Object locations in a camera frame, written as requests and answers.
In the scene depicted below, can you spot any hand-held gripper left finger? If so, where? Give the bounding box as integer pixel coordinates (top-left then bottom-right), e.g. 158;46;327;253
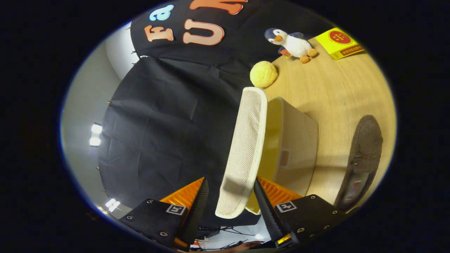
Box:
119;177;210;252

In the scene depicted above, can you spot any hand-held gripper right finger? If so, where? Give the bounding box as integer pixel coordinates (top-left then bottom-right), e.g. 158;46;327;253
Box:
253;177;349;250

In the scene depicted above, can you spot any beige mesh storage box lid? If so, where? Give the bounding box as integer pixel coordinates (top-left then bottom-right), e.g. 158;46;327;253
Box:
215;87;268;219

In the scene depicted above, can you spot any beige fabric storage box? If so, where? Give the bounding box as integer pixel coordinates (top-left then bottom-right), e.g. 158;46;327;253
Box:
246;97;319;215

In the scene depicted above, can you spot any brown fuzzy shoe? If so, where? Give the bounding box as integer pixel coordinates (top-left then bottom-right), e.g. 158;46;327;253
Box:
333;115;384;212

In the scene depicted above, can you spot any black backdrop cloth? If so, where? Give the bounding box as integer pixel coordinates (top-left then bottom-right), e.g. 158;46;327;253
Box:
98;0;338;229

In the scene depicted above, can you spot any yellow round bread plush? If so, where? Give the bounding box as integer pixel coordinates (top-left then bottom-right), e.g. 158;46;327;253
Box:
250;61;278;88

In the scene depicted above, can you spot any penguin plush toy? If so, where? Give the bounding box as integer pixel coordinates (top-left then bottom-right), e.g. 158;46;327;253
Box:
264;28;318;64

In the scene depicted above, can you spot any yellow book with red circle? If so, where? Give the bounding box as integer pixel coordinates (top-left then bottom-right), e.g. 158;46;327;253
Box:
315;27;365;60

